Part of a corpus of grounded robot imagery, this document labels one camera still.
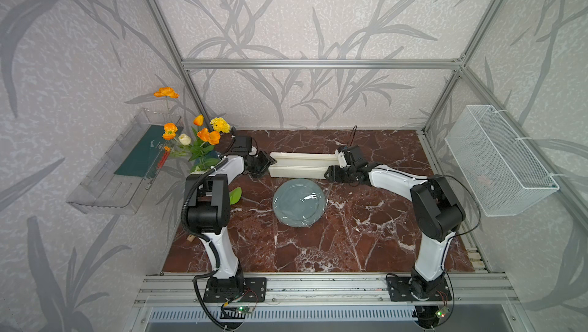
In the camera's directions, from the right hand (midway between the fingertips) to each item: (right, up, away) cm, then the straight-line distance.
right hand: (330, 173), depth 96 cm
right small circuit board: (+31, -39, -28) cm, 58 cm away
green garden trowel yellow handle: (-40, -9, -2) cm, 41 cm away
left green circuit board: (-29, -40, -26) cm, 56 cm away
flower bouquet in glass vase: (-46, +11, -19) cm, 51 cm away
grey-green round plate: (-13, -11, -6) cm, 18 cm away
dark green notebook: (-58, +7, -30) cm, 66 cm away
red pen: (-54, +7, -27) cm, 61 cm away
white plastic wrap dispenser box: (-12, +4, -1) cm, 13 cm away
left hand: (-24, +5, +1) cm, 24 cm away
